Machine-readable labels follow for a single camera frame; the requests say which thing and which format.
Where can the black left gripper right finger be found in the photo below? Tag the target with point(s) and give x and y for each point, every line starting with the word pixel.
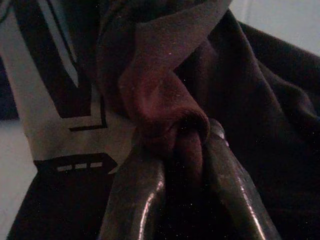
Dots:
pixel 235 195

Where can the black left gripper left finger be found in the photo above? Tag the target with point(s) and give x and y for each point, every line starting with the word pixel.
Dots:
pixel 132 200

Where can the black printed t-shirt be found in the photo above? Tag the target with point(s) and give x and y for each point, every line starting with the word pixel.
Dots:
pixel 250 75

